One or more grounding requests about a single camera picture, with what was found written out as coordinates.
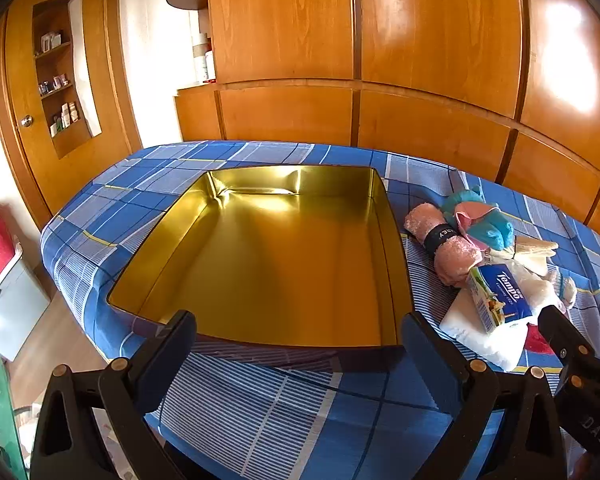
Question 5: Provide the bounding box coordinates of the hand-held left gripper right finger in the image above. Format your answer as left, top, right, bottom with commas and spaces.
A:
402, 311, 567, 480

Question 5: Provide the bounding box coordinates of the cream cloth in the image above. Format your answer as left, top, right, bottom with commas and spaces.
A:
485, 240, 560, 276

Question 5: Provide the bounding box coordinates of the white storage box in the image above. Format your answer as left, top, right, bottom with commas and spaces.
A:
0, 260, 51, 361

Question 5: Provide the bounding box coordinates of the teal plush toy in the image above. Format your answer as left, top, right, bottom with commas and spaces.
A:
441, 185, 516, 252

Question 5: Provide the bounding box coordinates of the wooden door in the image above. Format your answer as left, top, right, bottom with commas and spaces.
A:
0, 0, 141, 231

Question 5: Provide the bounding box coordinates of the green glass panel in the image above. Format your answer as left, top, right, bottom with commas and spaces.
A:
0, 342, 31, 480

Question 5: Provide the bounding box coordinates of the blue plaid bed sheet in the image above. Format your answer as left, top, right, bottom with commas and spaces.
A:
40, 140, 600, 480

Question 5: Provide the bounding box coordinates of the pink towel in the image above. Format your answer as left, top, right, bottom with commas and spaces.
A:
404, 203, 483, 288

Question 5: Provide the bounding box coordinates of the group of small bottles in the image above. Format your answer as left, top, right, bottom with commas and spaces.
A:
36, 30, 83, 138

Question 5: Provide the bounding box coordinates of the white soft pad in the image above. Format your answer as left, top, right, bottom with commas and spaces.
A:
439, 290, 531, 372

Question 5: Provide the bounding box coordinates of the wooden shelf niche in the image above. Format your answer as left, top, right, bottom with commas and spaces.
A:
32, 0, 103, 161

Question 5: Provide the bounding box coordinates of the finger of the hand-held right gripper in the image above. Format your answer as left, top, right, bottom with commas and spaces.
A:
537, 305, 600, 456

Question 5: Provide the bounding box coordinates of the wooden wardrobe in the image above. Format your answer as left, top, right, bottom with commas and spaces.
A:
175, 0, 600, 233

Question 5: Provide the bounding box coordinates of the blue tissue packet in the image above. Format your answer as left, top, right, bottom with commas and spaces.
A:
467, 263, 540, 333

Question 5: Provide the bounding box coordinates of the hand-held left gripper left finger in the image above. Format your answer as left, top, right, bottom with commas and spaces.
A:
30, 310, 198, 480

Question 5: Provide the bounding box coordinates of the gold tin box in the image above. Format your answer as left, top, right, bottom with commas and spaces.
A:
106, 166, 415, 348

